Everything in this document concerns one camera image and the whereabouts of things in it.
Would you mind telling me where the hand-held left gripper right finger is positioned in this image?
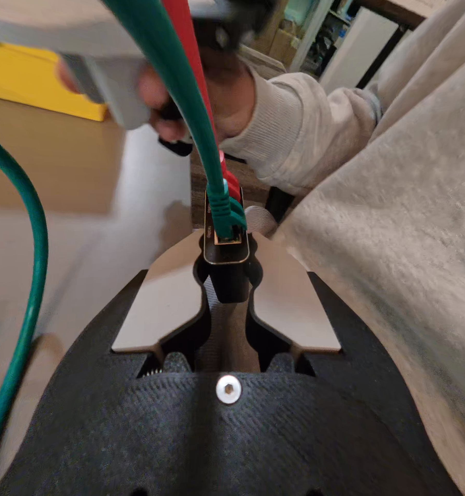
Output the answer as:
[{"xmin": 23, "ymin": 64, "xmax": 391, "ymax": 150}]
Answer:
[{"xmin": 246, "ymin": 229, "xmax": 342, "ymax": 372}]

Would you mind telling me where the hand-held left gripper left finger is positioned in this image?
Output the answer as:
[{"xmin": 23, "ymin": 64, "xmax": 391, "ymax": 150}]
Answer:
[{"xmin": 112, "ymin": 229, "xmax": 214, "ymax": 370}]

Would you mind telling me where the green ethernet cable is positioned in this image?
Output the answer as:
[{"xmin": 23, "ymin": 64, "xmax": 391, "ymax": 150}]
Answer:
[{"xmin": 0, "ymin": 0, "xmax": 248, "ymax": 463}]

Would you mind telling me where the black ethernet adapter with braided cable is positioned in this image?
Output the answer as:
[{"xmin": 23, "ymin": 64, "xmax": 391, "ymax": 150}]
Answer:
[{"xmin": 202, "ymin": 190, "xmax": 252, "ymax": 373}]

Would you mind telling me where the red ethernet cable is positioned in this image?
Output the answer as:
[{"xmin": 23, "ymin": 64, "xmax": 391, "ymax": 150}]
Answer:
[{"xmin": 161, "ymin": 0, "xmax": 244, "ymax": 204}]

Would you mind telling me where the person's right forearm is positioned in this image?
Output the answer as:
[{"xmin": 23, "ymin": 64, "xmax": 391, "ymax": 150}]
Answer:
[{"xmin": 219, "ymin": 72, "xmax": 384, "ymax": 196}]

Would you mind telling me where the person's right hand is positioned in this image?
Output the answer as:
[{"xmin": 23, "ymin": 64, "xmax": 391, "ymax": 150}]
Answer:
[{"xmin": 56, "ymin": 48, "xmax": 257, "ymax": 143}]

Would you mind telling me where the yellow plastic bin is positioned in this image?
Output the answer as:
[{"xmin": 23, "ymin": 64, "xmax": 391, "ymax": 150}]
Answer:
[{"xmin": 0, "ymin": 42, "xmax": 109, "ymax": 122}]

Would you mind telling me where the small brown carton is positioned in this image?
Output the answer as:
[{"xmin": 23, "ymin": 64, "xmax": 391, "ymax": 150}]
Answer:
[{"xmin": 256, "ymin": 23, "xmax": 300, "ymax": 67}]

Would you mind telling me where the white cabinet panel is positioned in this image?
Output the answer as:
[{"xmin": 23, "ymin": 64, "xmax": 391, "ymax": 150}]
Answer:
[{"xmin": 319, "ymin": 8, "xmax": 399, "ymax": 94}]

